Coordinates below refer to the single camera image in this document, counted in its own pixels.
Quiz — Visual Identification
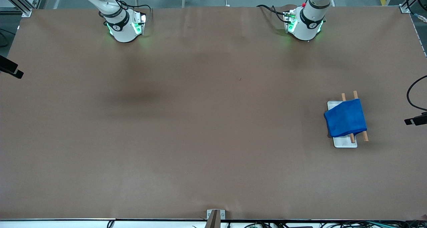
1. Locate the brown wooden post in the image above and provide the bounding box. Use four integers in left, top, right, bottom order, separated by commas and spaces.
204, 210, 221, 228

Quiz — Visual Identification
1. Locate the aluminium extrusion frame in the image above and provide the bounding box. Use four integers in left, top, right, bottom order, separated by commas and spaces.
0, 0, 50, 18

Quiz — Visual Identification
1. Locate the aluminium corner post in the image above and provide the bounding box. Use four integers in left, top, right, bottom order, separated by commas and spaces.
399, 0, 427, 14

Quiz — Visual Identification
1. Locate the silver metal bracket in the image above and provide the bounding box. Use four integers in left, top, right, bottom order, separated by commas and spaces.
206, 209, 226, 220

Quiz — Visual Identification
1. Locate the black base power cable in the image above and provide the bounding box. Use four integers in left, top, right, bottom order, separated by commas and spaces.
256, 4, 288, 24
119, 0, 153, 15

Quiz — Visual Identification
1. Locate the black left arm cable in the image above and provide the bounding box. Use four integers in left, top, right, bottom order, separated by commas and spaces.
405, 0, 427, 112

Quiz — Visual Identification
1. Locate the blue microfibre towel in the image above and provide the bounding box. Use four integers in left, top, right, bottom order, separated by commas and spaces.
324, 98, 368, 138

